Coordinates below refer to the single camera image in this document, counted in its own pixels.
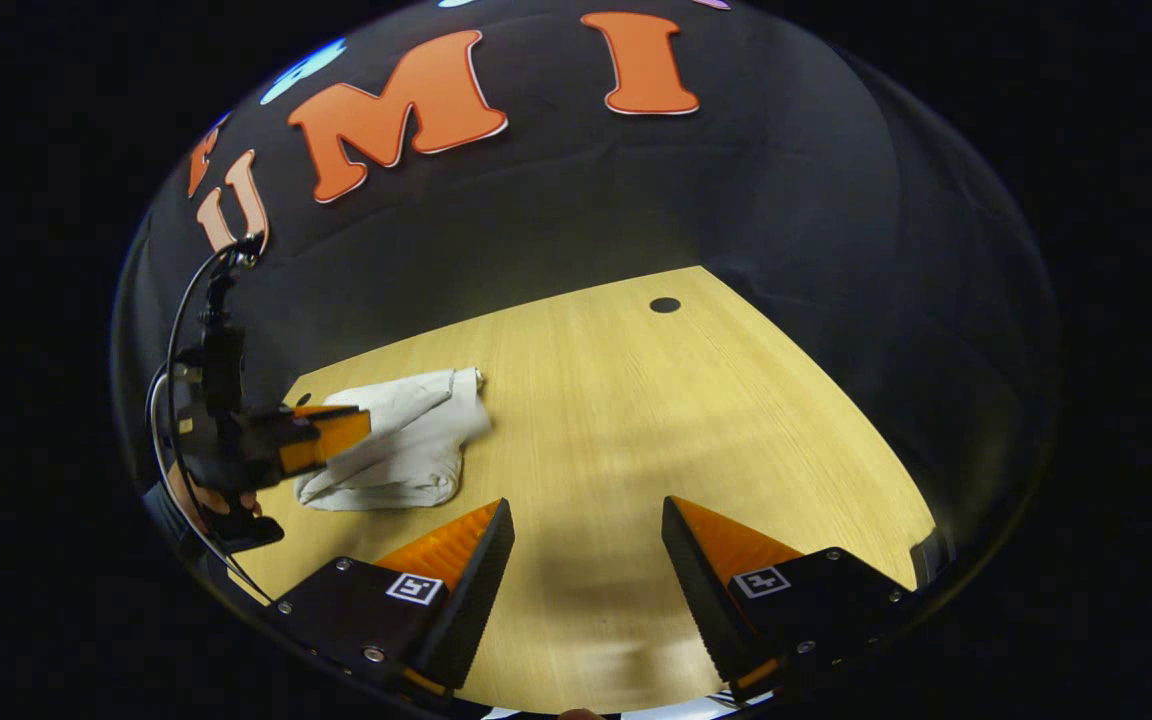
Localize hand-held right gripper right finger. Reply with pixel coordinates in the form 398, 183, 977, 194
661, 495, 922, 701

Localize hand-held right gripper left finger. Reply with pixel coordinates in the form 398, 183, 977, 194
271, 498, 517, 696

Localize white jeans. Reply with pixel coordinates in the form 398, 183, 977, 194
294, 367, 493, 513

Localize black cable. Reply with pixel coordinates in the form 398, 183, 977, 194
146, 245, 277, 604

